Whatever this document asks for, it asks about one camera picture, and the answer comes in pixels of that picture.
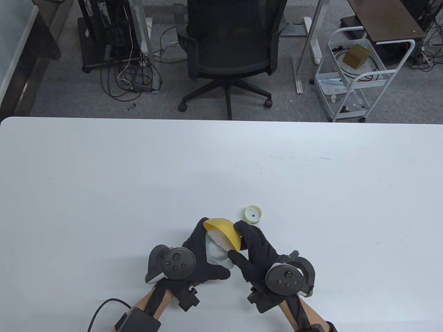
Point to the person's right hand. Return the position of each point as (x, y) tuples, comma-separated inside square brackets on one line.
[(258, 249)]

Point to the white metal desk frame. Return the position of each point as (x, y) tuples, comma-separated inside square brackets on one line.
[(147, 38), (310, 38)]

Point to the person's left hand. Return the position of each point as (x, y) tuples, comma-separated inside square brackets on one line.
[(202, 264)]

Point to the black flat device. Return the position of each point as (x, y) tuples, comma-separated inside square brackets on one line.
[(351, 21)]

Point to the white rolling cart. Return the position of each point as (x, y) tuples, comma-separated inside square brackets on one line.
[(328, 103)]

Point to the white desk foot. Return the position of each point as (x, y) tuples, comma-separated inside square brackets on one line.
[(315, 48)]

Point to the white packet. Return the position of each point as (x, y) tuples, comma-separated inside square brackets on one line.
[(332, 89)]

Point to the person's right forearm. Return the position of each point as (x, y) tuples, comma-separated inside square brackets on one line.
[(287, 309)]

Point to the yellow plastic bowl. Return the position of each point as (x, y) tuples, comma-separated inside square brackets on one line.
[(225, 231)]

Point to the pale partition panel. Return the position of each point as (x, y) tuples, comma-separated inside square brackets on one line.
[(14, 34)]

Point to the dark wooden cabinet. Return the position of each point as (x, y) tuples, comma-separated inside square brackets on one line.
[(45, 38)]

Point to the aluminium rails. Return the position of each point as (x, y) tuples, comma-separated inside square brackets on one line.
[(295, 69)]

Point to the black tracking controller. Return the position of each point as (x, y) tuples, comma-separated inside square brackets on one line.
[(283, 278), (178, 263)]

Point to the black mesh office chair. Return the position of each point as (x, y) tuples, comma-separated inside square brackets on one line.
[(228, 41)]

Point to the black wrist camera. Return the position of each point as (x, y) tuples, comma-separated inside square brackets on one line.
[(188, 300), (263, 301)]

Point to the dark wooden side table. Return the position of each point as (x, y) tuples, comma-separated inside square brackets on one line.
[(387, 17)]

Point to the brown cardboard box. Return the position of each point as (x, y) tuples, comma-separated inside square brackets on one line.
[(356, 55)]

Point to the person's left forearm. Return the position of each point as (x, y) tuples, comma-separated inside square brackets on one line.
[(142, 301)]

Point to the pale yellow press dispenser lid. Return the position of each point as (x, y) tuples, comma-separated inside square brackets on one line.
[(252, 214)]

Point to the grey metal base plate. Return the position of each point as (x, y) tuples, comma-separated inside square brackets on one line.
[(294, 29)]

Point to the black equipment rack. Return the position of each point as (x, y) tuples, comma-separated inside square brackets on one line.
[(110, 34)]

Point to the grey plastic funnel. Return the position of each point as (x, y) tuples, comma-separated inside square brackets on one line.
[(225, 263)]

